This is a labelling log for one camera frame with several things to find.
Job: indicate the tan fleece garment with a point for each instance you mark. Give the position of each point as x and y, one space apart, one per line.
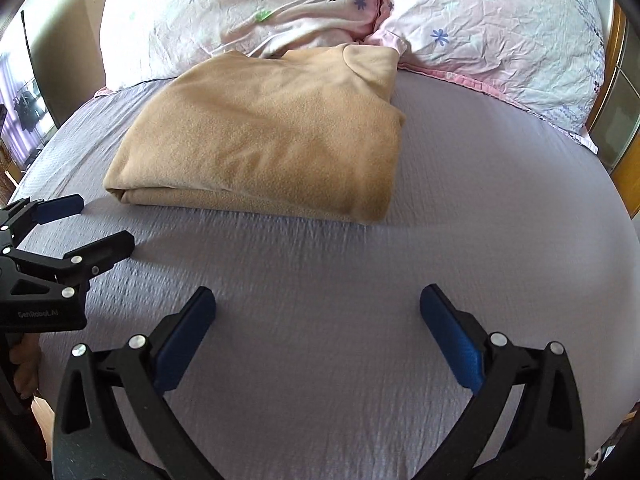
260 135

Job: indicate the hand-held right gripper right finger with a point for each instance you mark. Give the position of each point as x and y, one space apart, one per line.
457 342

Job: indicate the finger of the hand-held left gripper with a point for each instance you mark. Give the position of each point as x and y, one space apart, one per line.
60 206
102 251

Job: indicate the pink floral tree-print pillow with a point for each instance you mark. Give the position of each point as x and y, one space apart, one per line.
225 15

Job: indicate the purple curtain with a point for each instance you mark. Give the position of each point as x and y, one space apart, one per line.
17 115

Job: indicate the lavender bed sheet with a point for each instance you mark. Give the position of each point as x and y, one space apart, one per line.
320 260

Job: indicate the person's left hand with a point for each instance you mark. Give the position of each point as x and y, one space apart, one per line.
27 362

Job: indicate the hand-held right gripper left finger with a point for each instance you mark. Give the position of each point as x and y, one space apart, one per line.
176 345

